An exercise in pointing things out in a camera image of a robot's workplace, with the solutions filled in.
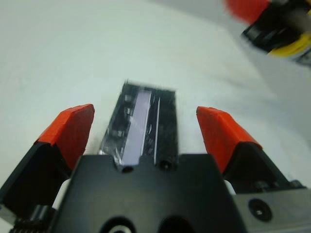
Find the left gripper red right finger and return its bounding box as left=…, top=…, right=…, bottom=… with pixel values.
left=196, top=105, right=307, bottom=195

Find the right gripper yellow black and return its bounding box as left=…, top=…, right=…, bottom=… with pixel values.
left=222, top=0, right=311, bottom=58

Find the black foil-topped block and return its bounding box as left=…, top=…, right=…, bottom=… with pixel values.
left=98, top=80, right=179, bottom=170

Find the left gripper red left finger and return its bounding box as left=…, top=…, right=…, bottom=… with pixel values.
left=0, top=103, right=95, bottom=216

